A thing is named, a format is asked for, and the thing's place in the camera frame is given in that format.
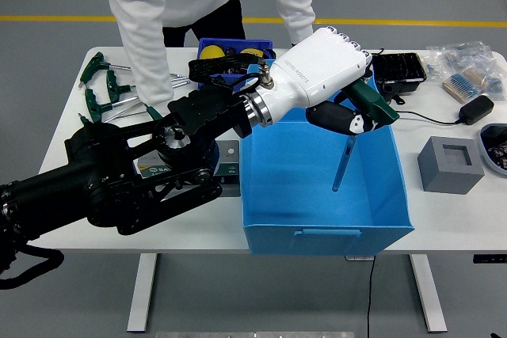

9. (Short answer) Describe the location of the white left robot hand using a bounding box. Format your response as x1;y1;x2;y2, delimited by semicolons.
259;26;384;136

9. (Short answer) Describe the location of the large green T-handle hex wrench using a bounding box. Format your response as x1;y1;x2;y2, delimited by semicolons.
330;78;401;193

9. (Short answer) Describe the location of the metal hex wrench stand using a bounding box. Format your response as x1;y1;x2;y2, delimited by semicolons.
135;140;242;199

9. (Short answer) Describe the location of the large blue plastic box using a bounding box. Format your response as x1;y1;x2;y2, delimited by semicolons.
239;59;416;256

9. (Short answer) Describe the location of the black table control panel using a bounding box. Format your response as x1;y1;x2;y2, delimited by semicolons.
472;254;507;264

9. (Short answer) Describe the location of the white table leg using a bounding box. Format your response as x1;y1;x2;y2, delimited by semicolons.
409;253;448;334
126;253;158;334

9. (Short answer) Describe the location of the black plastic tray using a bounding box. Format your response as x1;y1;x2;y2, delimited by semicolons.
366;51;428;96

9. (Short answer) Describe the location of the small blue parts bin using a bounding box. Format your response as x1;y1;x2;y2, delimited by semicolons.
196;37;274;92

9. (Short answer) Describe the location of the yellow floor tape line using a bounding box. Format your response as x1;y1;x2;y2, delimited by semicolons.
0;15;507;28

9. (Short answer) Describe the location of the yellow ball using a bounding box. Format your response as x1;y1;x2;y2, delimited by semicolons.
199;44;225;63

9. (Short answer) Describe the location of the clear plastic parts bag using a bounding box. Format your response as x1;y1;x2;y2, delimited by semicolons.
426;40;498;74
481;59;507;104

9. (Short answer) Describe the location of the tan resistor strip bundle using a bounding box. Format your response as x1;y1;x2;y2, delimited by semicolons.
442;68;489;104

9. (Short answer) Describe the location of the grey block with square recess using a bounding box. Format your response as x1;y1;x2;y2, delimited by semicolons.
417;136;486;196

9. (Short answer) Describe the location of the black power adapter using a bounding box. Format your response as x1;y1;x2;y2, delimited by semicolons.
459;95;495;126

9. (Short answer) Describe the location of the grey bowl with parts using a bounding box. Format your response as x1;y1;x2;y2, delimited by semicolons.
478;123;507;177

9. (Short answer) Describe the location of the black floor cable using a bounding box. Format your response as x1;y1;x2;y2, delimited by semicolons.
366;255;376;338

